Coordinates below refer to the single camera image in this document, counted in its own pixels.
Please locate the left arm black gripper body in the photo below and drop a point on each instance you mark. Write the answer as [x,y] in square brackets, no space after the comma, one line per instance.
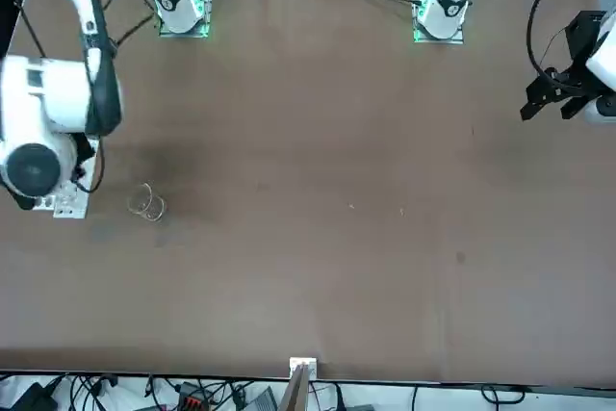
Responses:
[582,40]

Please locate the clear glass beaker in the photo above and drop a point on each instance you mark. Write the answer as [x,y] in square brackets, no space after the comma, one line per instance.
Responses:
[146,204]

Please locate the black red usb hub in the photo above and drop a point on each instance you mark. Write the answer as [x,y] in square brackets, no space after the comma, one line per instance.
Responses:
[191,396]

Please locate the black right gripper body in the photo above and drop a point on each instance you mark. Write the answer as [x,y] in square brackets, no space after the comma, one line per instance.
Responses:
[83,151]

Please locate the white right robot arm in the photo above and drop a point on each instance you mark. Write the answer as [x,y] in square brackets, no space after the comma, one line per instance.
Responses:
[48,93]

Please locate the aluminium frame post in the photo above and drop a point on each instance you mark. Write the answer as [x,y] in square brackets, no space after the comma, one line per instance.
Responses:
[299,382]

